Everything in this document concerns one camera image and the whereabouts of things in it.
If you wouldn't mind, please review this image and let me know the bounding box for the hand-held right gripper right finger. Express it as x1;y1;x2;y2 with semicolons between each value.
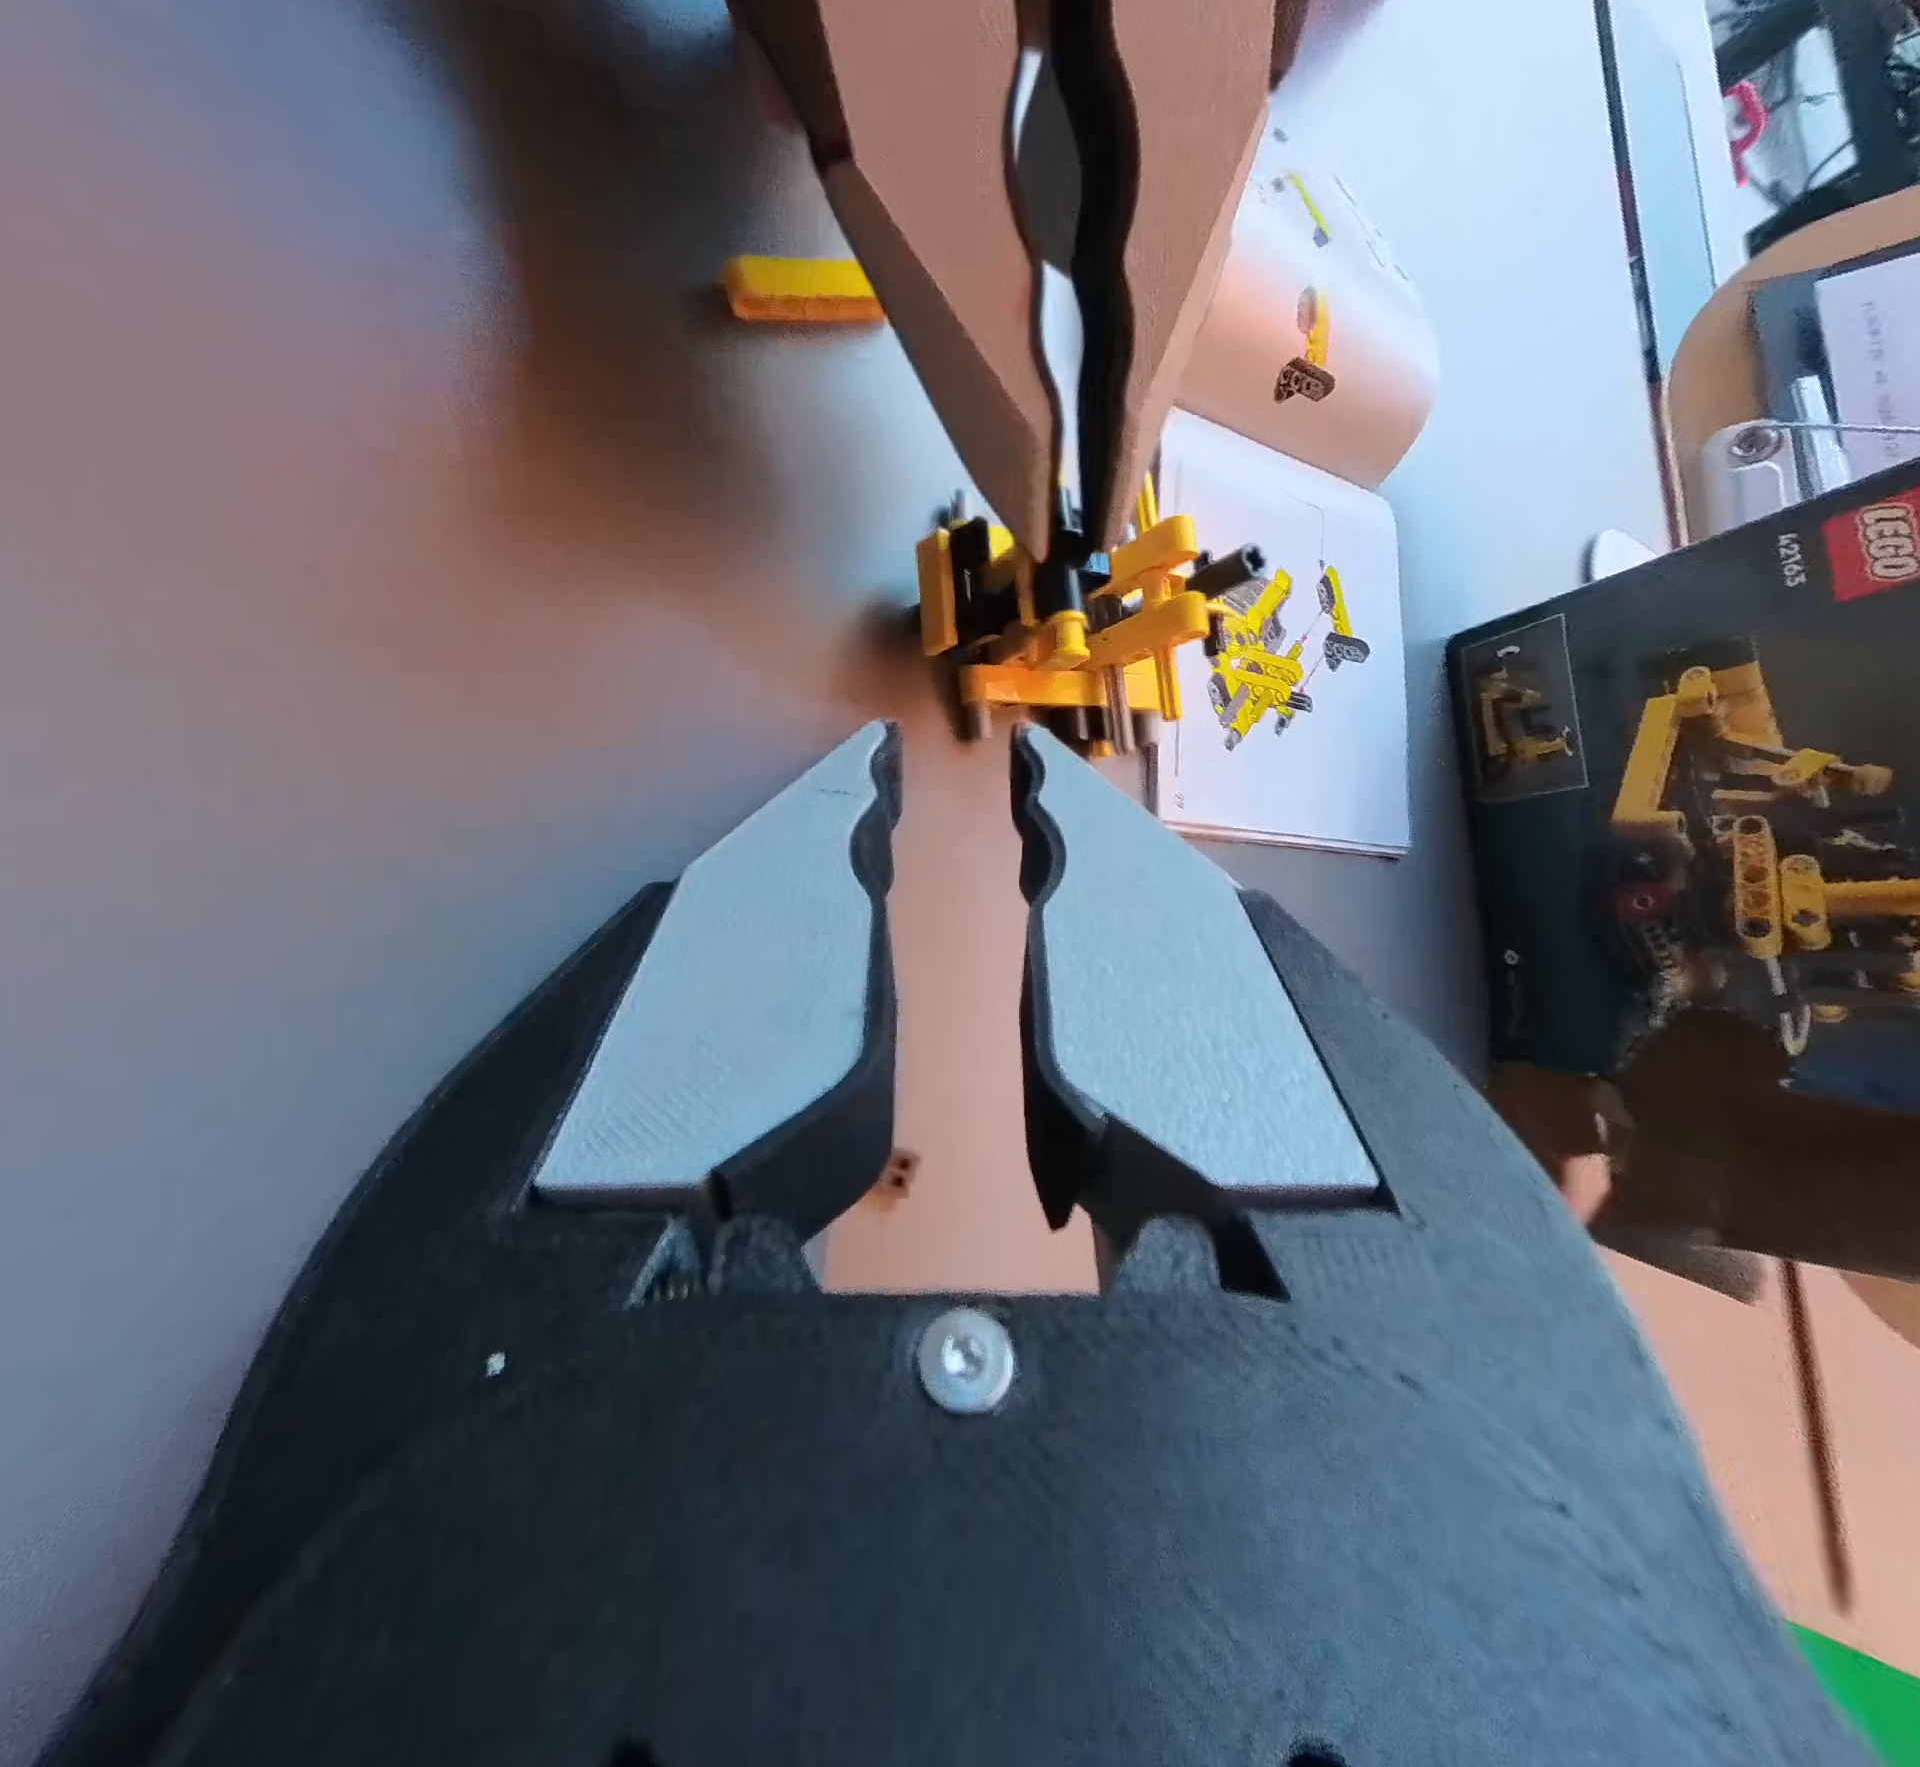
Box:
1012;726;1382;1229

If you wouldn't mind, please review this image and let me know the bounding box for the green plastic bin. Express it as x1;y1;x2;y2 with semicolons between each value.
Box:
1792;1617;1920;1767

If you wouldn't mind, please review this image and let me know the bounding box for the yellow lego beam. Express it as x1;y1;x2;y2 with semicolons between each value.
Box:
723;255;890;326

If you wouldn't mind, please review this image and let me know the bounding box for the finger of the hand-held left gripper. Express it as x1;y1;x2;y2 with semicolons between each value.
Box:
779;0;1071;564
1051;0;1295;558

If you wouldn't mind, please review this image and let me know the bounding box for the round wooden display board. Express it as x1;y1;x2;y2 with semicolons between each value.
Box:
1666;190;1920;554

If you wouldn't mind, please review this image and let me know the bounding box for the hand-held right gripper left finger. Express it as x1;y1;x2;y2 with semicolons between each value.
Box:
531;721;903;1222

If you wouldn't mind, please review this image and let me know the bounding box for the printed instruction sheet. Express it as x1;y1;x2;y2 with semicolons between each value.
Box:
1812;249;1920;479

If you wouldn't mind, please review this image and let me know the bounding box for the yellow lego vehicle model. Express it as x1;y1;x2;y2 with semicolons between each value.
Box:
913;477;1274;759

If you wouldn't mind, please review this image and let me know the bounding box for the dark lego set box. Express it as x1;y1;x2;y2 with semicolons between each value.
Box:
1444;455;1920;1267

